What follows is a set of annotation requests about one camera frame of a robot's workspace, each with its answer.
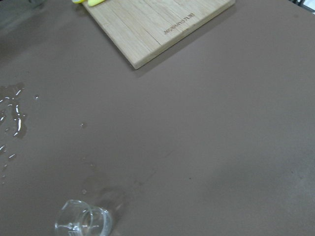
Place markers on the clear glass measuring cup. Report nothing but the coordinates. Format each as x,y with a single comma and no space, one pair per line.
78,218

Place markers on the bamboo cutting board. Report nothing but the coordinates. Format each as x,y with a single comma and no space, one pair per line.
143,29

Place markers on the yellow plastic knife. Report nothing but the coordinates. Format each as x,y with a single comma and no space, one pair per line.
92,3

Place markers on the lemon slice outer left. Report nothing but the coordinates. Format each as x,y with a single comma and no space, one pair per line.
77,1

